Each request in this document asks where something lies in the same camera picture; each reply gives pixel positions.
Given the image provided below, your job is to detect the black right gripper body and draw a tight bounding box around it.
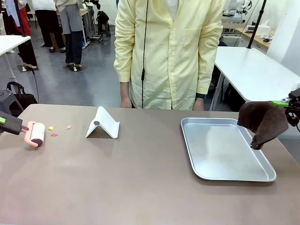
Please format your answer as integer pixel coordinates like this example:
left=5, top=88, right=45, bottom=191
left=288, top=87, right=300, bottom=102

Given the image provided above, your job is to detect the brown towel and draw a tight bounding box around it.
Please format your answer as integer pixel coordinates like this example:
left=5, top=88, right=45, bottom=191
left=237, top=101, right=289, bottom=150

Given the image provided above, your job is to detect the pink lint roller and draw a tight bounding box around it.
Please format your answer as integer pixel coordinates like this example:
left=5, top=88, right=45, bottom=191
left=0, top=111, right=46, bottom=149

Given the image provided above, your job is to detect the person's right forearm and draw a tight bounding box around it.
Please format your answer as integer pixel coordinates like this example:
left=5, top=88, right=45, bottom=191
left=113, top=44, right=135, bottom=99

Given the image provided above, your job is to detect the person's left forearm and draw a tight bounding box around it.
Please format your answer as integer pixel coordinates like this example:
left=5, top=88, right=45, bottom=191
left=195, top=46, right=216, bottom=100

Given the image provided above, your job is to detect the person's left hand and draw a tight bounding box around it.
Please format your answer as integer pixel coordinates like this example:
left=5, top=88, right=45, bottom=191
left=193, top=98, right=205, bottom=111

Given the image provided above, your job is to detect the person's right hand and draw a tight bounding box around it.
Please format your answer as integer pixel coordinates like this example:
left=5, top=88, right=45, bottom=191
left=120, top=97, right=133, bottom=109

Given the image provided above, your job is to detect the grey plastic stool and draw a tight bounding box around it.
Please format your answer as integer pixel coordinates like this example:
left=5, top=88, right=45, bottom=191
left=0, top=90, right=24, bottom=115

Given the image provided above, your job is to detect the black bag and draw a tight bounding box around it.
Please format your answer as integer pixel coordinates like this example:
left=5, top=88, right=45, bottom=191
left=6, top=81, right=38, bottom=117

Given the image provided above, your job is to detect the large white table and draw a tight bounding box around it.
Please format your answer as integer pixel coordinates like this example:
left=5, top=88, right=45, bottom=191
left=209, top=46, right=300, bottom=112

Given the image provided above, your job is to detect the wooden top desk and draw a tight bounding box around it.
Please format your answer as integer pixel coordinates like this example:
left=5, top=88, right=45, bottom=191
left=234, top=26, right=275, bottom=51

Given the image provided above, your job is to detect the white tissue box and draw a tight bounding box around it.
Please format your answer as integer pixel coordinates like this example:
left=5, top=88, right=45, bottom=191
left=257, top=20, right=271, bottom=36

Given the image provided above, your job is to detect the silver metal tray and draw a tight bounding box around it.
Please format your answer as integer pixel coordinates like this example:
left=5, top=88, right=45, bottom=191
left=180, top=117, right=278, bottom=182

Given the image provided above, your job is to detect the small white table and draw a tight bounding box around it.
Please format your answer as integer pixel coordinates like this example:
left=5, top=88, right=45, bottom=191
left=0, top=35, right=32, bottom=79

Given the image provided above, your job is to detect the black slanted pole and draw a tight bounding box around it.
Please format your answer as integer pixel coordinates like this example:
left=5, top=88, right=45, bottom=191
left=247, top=0, right=268, bottom=49

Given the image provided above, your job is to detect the white folded stand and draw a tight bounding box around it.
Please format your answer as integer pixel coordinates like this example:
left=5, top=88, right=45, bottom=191
left=85, top=105, right=120, bottom=140

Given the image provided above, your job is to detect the bystander in red trousers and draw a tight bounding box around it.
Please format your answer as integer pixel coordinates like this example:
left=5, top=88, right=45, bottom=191
left=1, top=0, right=32, bottom=36

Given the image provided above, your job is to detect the bystander in black trousers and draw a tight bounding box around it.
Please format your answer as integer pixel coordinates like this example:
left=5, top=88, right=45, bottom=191
left=32, top=0, right=67, bottom=53

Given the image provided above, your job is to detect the person in yellow shirt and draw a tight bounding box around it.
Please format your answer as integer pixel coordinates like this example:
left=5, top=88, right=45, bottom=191
left=113, top=0, right=223, bottom=111

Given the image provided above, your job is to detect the black stool with bag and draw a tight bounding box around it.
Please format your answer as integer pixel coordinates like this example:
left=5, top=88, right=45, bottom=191
left=96, top=10, right=111, bottom=38

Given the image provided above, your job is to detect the black hanging microphone cable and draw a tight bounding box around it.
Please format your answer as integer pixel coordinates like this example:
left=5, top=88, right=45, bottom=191
left=141, top=0, right=150, bottom=109

